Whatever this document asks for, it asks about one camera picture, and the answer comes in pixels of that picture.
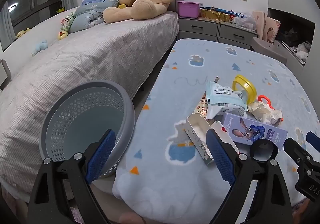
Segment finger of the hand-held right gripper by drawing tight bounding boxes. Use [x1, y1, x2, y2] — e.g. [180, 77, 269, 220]
[284, 138, 318, 167]
[306, 131, 320, 152]

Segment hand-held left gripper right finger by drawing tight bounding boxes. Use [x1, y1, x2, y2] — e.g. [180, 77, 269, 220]
[205, 129, 293, 224]

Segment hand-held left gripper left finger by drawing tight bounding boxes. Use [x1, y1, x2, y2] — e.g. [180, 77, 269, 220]
[27, 129, 117, 224]

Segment white carton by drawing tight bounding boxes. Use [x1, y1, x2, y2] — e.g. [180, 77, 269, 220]
[185, 113, 215, 166]

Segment white red packet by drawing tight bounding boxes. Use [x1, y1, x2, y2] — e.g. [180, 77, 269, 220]
[210, 121, 240, 155]

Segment purple rabbit print box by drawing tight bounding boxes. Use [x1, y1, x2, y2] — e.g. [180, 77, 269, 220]
[221, 111, 288, 152]

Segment grey perforated plastic basket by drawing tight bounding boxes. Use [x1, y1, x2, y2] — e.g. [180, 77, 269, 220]
[39, 80, 135, 179]

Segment white paper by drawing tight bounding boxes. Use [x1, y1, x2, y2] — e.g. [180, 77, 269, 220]
[247, 101, 283, 125]

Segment foil snack wrapper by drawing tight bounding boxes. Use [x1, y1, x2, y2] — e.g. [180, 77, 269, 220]
[194, 92, 211, 120]

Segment orange plastic strap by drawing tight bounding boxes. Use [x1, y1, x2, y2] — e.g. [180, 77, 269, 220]
[257, 95, 284, 122]

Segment blue white plastic wrapper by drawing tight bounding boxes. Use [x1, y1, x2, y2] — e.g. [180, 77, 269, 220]
[205, 76, 247, 121]

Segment yellow round plastic lid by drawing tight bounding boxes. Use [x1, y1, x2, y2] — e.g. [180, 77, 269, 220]
[232, 74, 257, 103]

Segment blue printed blanket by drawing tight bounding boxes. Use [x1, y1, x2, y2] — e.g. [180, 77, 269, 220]
[112, 38, 320, 224]

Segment white crumpled cloth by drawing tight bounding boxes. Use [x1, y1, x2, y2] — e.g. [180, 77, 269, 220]
[296, 42, 312, 61]

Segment bed with grey checked sheet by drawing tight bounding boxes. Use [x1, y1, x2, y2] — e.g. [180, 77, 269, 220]
[0, 10, 179, 199]

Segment pink illustrated book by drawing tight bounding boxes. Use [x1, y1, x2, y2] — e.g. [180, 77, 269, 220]
[252, 11, 266, 39]
[264, 17, 280, 43]

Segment light blue plush toy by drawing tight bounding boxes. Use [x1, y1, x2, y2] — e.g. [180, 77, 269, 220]
[31, 40, 48, 57]

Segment grey drawer cabinet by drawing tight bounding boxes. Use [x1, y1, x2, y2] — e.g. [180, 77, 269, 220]
[178, 16, 259, 50]

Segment green plush doll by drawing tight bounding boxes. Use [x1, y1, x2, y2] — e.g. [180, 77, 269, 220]
[60, 12, 75, 32]

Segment clear plastic bag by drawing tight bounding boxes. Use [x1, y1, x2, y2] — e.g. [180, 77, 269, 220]
[232, 12, 258, 31]

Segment light blue quilt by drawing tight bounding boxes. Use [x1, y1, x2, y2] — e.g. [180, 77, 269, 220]
[67, 0, 130, 34]

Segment yellow plush toy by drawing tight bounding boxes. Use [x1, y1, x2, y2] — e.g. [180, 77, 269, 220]
[16, 28, 31, 39]

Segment gold foil boxes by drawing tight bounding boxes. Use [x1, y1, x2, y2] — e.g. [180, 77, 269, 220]
[200, 8, 237, 23]

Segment blue striped stick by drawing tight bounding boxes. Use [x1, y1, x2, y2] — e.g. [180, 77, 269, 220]
[215, 7, 240, 15]

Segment purple plastic bin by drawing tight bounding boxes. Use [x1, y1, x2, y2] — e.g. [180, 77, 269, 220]
[177, 1, 202, 18]

